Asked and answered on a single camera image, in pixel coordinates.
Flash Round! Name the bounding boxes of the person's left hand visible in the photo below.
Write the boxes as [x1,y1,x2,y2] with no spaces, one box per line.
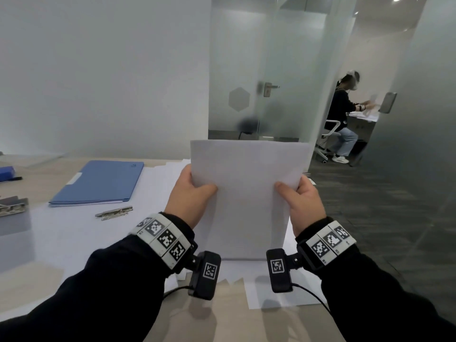
[163,164,219,230]

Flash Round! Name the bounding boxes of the person's right hand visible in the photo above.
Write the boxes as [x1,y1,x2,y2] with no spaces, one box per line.
[274,175,327,238]

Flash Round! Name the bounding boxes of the single metal file clip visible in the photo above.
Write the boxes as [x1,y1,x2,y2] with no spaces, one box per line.
[95,205,133,221]

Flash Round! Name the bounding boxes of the pile of white paper sheets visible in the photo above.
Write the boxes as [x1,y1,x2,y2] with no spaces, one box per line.
[135,159,328,310]

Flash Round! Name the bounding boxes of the blue folder with dark logo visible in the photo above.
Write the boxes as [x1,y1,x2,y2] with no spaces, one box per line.
[49,195,129,208]

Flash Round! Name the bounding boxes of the person's left forearm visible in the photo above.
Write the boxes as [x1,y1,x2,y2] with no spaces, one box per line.
[0,217,195,342]

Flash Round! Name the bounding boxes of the person's right forearm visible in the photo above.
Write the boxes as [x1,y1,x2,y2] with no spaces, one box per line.
[299,242,456,342]

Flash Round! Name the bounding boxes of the white wristband with black markers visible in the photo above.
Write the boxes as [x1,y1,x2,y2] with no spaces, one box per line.
[296,219,357,271]
[129,212,198,271]

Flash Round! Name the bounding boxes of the white office chair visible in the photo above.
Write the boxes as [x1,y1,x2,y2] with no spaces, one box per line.
[314,120,342,163]

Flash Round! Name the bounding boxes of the light gray office desk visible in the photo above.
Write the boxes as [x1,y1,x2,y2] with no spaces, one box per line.
[347,110,380,143]

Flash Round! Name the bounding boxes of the dark chair behind glass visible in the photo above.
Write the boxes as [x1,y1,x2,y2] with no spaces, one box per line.
[237,117,259,139]

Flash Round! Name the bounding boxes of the gray hexagon sticker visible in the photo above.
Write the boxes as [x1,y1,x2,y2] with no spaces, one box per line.
[228,86,251,113]

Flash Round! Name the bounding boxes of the frosted glass door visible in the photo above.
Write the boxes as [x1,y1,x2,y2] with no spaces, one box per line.
[208,0,357,143]

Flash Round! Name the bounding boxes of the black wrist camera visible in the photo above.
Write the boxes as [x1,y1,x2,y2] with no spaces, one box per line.
[188,251,221,301]
[266,248,304,294]

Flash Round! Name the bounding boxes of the black camera cable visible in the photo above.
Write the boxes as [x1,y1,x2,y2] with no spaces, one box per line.
[292,283,332,314]
[163,285,193,300]

